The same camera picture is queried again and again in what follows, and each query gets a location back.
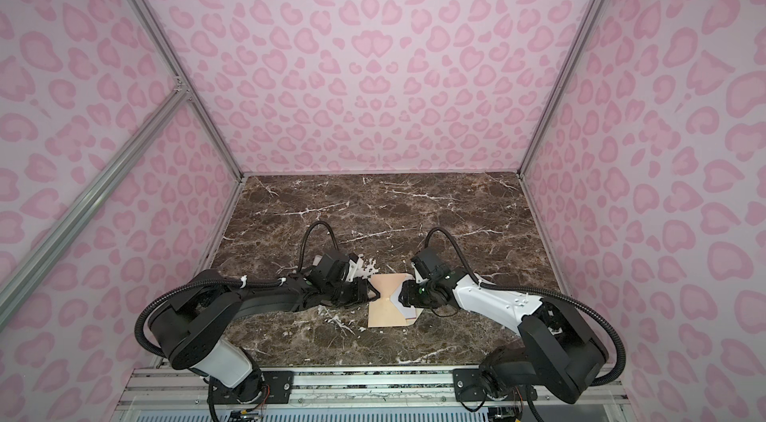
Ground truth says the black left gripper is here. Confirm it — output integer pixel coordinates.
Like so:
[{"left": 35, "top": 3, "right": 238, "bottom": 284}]
[{"left": 325, "top": 276, "right": 384, "bottom": 308}]

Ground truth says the peach paper envelope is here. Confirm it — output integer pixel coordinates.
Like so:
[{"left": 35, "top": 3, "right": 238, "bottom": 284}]
[{"left": 368, "top": 274, "right": 422, "bottom": 328}]

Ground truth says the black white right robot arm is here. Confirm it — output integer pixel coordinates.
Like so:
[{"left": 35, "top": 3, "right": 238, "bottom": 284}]
[{"left": 394, "top": 272, "right": 626, "bottom": 404}]

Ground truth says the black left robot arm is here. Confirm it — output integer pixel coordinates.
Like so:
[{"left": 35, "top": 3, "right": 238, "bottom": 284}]
[{"left": 134, "top": 270, "right": 380, "bottom": 402}]

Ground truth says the left diagonal aluminium strut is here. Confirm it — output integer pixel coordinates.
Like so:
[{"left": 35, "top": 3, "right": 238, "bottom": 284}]
[{"left": 1, "top": 84, "right": 188, "bottom": 327}]

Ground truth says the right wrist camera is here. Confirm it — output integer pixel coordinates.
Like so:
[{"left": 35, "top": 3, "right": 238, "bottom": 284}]
[{"left": 411, "top": 248, "right": 451, "bottom": 282}]

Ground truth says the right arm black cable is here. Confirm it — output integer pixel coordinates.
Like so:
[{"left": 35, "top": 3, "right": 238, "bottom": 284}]
[{"left": 423, "top": 227, "right": 626, "bottom": 387}]

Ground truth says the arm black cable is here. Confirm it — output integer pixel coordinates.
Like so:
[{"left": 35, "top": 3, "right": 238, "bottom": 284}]
[
  {"left": 134, "top": 219, "right": 342, "bottom": 357},
  {"left": 423, "top": 227, "right": 626, "bottom": 387}
]

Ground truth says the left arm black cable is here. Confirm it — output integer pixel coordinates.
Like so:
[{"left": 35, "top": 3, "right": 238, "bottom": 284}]
[{"left": 134, "top": 219, "right": 342, "bottom": 357}]

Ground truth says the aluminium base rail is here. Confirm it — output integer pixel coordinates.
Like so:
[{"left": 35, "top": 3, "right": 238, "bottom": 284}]
[{"left": 112, "top": 366, "right": 636, "bottom": 421}]

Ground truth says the right corner aluminium post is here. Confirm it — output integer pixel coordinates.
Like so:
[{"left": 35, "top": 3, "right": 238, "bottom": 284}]
[{"left": 517, "top": 0, "right": 610, "bottom": 180}]

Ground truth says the corner aluminium post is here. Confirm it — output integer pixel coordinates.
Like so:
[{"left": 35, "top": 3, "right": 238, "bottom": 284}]
[
  {"left": 127, "top": 0, "right": 245, "bottom": 183},
  {"left": 517, "top": 0, "right": 610, "bottom": 180}
]

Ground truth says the left corner aluminium post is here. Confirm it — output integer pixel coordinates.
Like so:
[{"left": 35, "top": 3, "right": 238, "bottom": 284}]
[{"left": 127, "top": 0, "right": 245, "bottom": 183}]

